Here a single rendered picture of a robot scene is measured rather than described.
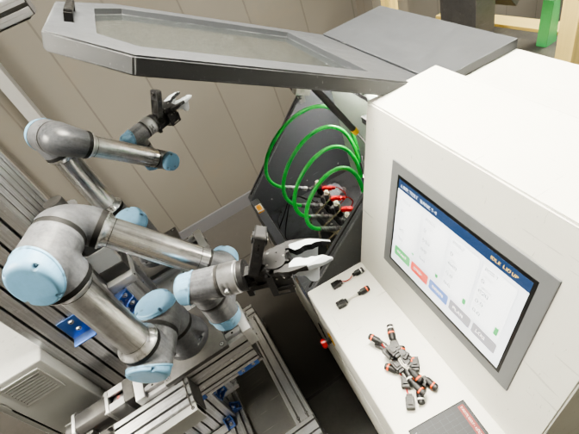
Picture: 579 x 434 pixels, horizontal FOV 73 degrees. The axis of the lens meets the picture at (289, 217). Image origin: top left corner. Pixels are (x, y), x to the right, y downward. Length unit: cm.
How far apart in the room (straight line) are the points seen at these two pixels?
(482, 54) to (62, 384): 163
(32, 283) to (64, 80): 204
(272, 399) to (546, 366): 146
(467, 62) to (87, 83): 222
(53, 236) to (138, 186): 221
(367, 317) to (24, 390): 108
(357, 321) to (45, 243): 87
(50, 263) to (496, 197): 85
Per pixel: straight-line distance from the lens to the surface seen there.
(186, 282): 90
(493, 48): 134
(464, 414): 115
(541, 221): 76
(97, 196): 168
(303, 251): 86
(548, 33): 282
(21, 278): 92
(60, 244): 92
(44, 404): 161
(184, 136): 302
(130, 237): 100
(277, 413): 209
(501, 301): 90
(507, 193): 79
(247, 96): 307
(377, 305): 130
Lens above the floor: 207
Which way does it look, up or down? 41 degrees down
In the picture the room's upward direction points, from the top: 23 degrees counter-clockwise
